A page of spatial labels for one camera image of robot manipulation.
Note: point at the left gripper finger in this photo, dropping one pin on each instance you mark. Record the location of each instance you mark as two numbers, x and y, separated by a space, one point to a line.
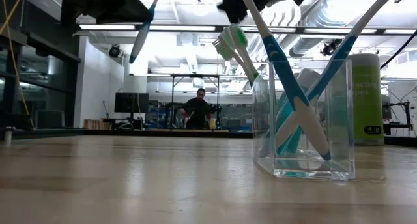
117 9

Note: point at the green and white toothbrush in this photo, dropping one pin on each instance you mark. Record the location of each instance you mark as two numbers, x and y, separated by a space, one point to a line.
239 36
224 48

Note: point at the blue and white toothbrush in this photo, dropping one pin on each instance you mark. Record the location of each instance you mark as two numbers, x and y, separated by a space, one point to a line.
283 67
140 38
339 51

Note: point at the clear acrylic three-compartment organizer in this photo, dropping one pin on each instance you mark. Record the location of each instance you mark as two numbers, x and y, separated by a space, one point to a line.
350 120

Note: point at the black round ceiling spotlight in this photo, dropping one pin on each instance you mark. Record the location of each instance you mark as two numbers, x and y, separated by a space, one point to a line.
114 50

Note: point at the black computer monitor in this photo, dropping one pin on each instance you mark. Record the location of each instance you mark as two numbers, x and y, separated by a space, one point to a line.
130 103

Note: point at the person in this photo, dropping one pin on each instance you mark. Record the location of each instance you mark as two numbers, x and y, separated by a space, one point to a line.
197 110

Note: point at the wooden crate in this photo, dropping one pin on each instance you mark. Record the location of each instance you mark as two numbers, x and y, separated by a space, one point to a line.
97 124

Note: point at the green disinfecting wipes canister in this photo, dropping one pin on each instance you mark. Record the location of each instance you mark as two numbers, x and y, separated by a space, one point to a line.
369 97

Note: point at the black ceiling mounted camera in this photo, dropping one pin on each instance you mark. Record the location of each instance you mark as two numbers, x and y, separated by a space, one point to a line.
330 48

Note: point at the black table edge rail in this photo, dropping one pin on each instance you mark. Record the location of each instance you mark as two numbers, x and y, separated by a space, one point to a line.
130 133

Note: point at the white cylindrical post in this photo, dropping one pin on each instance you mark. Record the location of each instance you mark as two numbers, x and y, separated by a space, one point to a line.
8 136

